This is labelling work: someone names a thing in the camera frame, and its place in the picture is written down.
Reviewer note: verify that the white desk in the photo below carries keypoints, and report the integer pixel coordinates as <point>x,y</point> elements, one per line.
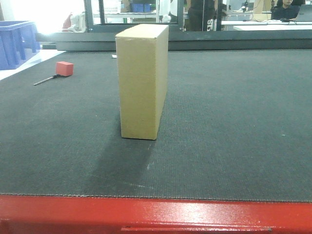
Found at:
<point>265,24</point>

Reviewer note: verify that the standing person in black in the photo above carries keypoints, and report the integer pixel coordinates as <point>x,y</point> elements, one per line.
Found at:
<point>199,13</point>

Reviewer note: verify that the dark metal table frame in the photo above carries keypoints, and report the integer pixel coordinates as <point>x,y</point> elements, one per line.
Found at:
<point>102,37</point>

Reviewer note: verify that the red conveyor frame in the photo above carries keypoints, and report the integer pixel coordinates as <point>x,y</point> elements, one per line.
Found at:
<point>98,215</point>

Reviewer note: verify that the black conveyor belt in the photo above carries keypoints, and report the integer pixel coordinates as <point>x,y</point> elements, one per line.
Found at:
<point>236,125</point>

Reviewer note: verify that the small red block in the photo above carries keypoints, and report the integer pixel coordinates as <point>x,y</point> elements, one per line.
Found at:
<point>64,68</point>

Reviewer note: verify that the blue plastic crate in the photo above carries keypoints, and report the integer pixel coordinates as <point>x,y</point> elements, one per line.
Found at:
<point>17,43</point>

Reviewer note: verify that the tan cardboard box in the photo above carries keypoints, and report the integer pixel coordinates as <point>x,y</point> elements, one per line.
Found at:
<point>142,63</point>

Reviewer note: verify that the seated person in black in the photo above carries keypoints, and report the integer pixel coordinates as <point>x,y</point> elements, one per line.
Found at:
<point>285,10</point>

